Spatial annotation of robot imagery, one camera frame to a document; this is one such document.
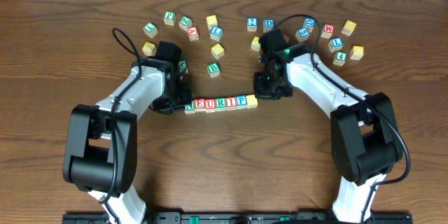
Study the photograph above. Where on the blue l block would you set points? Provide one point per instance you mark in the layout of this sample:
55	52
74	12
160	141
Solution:
335	44
216	33

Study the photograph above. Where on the green L block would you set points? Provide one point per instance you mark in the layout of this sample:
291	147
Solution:
150	29

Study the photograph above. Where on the green 4 block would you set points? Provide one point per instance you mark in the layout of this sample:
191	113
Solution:
339	58

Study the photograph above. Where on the blue d block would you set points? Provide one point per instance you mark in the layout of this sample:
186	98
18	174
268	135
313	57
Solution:
268	24
309	24

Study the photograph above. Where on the red M block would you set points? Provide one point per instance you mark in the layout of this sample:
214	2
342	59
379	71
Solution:
327	31

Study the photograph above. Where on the yellow block far right top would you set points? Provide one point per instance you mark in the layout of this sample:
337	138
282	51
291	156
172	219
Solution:
348	28

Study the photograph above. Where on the yellow G block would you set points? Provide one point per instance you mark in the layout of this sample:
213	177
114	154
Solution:
357	52

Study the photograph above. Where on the blue D block right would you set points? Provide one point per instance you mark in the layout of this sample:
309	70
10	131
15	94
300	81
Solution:
309	24

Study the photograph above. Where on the yellow block top middle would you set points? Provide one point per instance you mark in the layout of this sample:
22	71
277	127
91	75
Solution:
211	21

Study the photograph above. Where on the blue P block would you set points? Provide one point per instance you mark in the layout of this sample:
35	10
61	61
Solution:
241	101

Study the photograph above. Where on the green Z block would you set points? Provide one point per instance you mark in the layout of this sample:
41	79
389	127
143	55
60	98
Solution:
185	23

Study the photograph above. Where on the green B block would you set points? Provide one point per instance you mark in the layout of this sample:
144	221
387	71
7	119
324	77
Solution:
213	69

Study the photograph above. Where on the red I block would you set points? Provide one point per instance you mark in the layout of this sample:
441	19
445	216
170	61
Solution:
231	103

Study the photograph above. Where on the green N block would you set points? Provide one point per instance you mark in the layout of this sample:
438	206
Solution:
190	108

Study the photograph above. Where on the yellow block centre left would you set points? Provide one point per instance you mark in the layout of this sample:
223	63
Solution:
217	51

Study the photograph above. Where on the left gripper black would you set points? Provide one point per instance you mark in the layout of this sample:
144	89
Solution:
171	105

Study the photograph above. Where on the blue 2 block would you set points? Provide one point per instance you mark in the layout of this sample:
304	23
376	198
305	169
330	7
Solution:
252	24

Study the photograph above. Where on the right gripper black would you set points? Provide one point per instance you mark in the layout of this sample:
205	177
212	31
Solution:
267	91

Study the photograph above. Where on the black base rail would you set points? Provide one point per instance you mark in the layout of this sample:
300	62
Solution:
202	218

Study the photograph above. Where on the green R block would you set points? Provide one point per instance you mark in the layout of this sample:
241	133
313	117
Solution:
221	104

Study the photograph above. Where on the red u block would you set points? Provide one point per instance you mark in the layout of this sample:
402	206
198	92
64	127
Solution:
287	38
210	105

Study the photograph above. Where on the green J block far left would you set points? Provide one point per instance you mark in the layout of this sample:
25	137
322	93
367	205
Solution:
169	18

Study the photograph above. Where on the red A block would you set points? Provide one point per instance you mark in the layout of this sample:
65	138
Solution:
193	33

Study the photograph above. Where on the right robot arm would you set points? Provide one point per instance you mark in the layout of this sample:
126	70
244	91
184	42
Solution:
365	142

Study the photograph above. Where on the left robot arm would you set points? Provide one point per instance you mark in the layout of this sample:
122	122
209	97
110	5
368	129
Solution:
101	148

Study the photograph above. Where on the yellow S block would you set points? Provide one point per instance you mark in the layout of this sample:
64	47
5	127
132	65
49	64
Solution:
252	101

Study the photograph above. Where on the red E block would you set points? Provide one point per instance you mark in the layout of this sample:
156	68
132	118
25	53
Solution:
199	105

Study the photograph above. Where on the blue L block left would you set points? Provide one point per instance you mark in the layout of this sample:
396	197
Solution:
216	33

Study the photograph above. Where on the green V block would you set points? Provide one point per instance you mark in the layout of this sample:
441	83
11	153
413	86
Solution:
183	66

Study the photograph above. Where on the blue L block right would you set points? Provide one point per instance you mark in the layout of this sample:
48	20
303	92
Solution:
335	44

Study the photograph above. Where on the blue 5 block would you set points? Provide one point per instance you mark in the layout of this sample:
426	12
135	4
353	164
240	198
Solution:
302	34

